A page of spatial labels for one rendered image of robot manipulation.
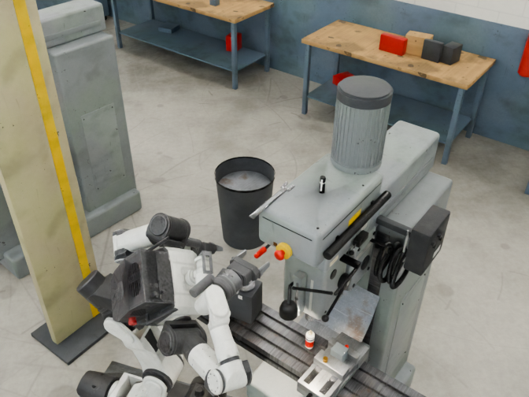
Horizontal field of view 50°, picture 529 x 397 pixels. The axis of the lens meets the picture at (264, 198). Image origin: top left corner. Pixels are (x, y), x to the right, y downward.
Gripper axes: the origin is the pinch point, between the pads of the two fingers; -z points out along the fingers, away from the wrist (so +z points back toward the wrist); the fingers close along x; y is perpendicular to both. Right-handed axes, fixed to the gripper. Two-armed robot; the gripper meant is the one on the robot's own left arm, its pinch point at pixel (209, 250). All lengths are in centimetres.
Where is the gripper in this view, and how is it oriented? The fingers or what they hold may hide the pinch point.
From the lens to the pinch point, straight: 271.2
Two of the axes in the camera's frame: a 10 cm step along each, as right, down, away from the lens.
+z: -4.8, -1.9, -8.6
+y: -1.5, -9.4, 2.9
